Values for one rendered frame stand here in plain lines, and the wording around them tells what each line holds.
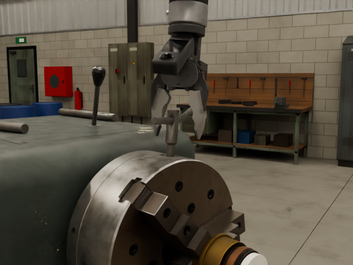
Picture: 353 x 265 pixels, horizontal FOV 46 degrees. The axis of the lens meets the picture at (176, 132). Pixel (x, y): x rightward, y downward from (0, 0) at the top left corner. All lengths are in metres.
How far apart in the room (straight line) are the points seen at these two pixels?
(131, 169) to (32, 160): 0.17
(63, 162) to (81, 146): 0.06
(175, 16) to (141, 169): 0.29
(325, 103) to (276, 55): 1.18
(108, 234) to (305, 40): 6.84
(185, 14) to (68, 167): 0.35
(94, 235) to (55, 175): 0.13
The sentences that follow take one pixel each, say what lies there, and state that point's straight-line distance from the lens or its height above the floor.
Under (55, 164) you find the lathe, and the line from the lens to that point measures 0.75.
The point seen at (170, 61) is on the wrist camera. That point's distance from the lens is 0.70.
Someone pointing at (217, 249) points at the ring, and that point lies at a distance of 0.67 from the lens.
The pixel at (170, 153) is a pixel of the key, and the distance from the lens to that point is 0.75.
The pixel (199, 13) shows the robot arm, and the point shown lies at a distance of 0.79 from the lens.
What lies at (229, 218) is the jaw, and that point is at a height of 1.12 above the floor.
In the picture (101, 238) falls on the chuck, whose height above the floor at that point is 1.13.
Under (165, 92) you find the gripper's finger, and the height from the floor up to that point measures 1.35.
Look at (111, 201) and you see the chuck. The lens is 0.68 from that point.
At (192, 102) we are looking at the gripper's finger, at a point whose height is 1.33.
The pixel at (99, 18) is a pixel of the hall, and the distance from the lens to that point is 9.61.
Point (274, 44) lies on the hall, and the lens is 7.49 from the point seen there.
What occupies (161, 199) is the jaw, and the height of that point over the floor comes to 1.19.
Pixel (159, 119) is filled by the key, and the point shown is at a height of 1.31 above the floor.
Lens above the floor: 1.38
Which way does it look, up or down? 8 degrees down
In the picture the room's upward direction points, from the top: straight up
